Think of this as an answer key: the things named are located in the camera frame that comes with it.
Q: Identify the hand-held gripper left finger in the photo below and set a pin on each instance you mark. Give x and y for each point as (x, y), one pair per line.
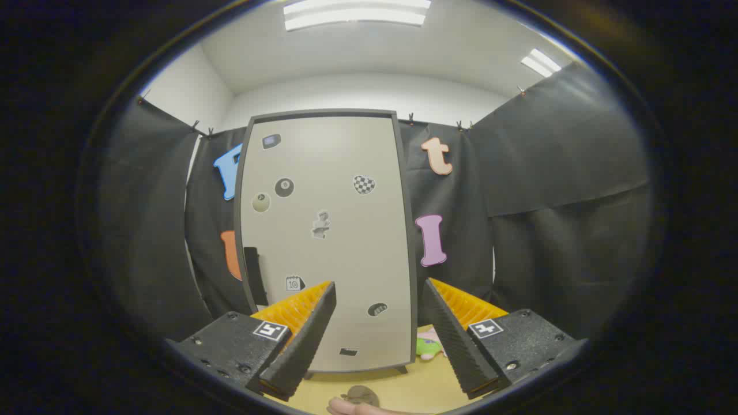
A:
(311, 334)

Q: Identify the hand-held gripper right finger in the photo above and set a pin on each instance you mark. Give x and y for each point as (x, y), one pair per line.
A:
(455, 340)

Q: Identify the brown fuzzy shoe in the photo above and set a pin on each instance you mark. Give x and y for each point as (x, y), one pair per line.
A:
(360, 395)

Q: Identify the beige shoe cabinet door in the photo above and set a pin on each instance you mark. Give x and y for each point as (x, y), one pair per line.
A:
(334, 253)

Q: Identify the grey shoe cabinet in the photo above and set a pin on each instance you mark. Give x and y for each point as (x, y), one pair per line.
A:
(410, 242)

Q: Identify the pink and green plush toy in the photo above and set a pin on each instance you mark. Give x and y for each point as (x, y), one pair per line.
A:
(428, 347)

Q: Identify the black backdrop cloth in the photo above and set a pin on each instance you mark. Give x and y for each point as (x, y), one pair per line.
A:
(548, 173)

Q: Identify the small ceiling light panel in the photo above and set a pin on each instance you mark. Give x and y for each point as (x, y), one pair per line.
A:
(541, 62)

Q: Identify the long ceiling light panel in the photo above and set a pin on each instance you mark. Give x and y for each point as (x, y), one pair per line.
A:
(354, 14)

